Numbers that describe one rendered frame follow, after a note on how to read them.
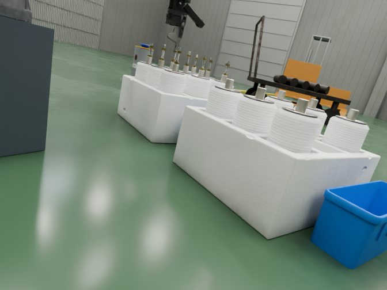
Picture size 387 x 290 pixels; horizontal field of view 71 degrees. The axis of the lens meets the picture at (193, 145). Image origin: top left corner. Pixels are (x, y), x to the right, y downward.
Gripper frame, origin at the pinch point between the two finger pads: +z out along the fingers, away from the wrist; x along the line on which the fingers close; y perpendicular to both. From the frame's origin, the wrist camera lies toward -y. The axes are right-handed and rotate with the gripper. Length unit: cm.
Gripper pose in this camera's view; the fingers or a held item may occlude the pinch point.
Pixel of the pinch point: (177, 46)
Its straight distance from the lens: 130.1
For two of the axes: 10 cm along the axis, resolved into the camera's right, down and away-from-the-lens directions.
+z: -2.3, 9.3, 2.8
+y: -9.6, -1.7, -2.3
